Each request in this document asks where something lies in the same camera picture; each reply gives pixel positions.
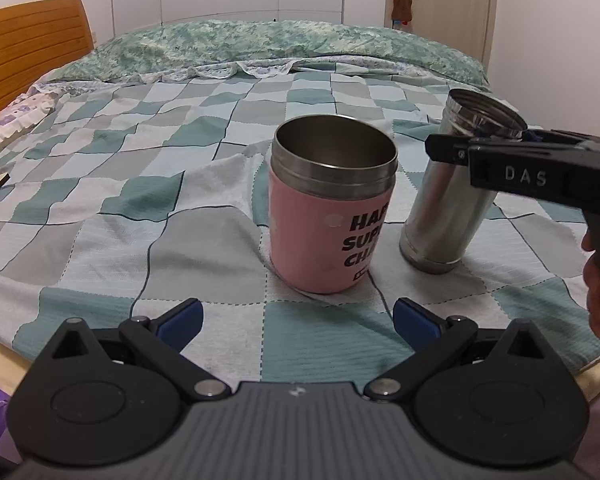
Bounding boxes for checkered bed sheet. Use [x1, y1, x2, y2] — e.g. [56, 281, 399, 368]
[0, 66, 600, 392]

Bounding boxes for green floral quilt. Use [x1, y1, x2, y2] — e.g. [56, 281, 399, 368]
[44, 19, 492, 87]

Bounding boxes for purple flowered pillow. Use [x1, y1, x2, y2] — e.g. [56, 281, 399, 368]
[0, 91, 62, 167]

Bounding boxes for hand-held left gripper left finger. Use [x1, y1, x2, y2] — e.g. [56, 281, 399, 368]
[50, 297, 232, 402]

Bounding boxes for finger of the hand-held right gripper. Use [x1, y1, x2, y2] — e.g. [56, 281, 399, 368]
[522, 129, 600, 145]
[426, 133, 481, 167]

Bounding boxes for brown bag on door handle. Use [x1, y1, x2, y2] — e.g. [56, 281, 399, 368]
[390, 0, 415, 29]

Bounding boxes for cream door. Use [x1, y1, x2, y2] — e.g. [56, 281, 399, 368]
[384, 0, 497, 77]

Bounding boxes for wooden headboard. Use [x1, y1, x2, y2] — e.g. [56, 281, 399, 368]
[0, 0, 97, 124]

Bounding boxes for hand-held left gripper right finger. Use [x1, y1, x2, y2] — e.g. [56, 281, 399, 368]
[364, 297, 551, 402]

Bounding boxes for silver steel cup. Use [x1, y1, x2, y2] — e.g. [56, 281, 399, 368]
[399, 88, 529, 275]

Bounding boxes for pink steel cup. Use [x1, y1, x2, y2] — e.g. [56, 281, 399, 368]
[267, 114, 399, 295]

